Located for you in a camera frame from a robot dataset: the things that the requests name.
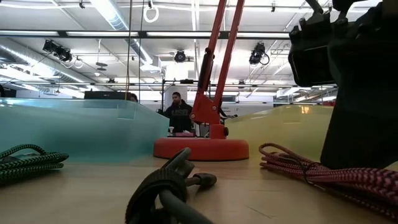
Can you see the teal translucent tray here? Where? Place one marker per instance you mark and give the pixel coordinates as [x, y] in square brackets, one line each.
[77, 130]

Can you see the red desk lamp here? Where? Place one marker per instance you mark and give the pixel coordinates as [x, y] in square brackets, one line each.
[202, 149]

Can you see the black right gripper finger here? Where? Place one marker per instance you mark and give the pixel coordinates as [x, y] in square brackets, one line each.
[360, 140]

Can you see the person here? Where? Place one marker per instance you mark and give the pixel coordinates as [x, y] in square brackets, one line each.
[180, 115]
[134, 98]

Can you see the yellow translucent tray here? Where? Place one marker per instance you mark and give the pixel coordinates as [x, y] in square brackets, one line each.
[280, 130]

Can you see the overhead light bar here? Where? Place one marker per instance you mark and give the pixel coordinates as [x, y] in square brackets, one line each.
[141, 34]

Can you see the black ceiling camera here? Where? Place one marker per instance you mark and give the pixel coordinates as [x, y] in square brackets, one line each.
[59, 52]
[256, 54]
[179, 56]

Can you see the black monitor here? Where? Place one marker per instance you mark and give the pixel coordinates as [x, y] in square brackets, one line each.
[105, 95]

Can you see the silver ventilation duct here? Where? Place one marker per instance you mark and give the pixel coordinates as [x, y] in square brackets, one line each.
[115, 18]

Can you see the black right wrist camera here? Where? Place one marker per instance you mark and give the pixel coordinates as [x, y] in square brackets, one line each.
[311, 59]

